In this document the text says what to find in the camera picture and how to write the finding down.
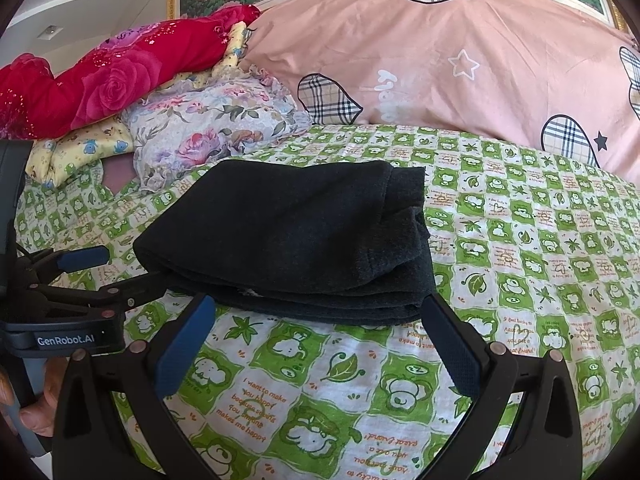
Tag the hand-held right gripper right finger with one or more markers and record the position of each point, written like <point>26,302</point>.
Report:
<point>452,347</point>

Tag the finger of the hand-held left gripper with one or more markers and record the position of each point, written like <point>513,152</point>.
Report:
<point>82,258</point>
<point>135,290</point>

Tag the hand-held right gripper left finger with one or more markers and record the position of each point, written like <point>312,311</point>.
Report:
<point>185,345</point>

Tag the dark pants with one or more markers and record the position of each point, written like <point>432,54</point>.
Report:
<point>280,230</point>

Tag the person's left hand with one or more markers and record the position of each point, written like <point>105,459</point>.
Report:
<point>47,400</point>

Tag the green patterned bedsheet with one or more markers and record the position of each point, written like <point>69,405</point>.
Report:
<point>525,240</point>

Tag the red rose blanket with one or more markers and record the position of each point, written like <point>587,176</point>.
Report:
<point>125,80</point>

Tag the floral ruffled pillow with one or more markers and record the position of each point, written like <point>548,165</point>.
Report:
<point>210,120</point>

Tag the recessed ceiling light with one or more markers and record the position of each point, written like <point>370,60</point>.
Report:
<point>48,31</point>

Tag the pink quilt with plaid hearts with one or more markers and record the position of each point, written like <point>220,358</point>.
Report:
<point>425,50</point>

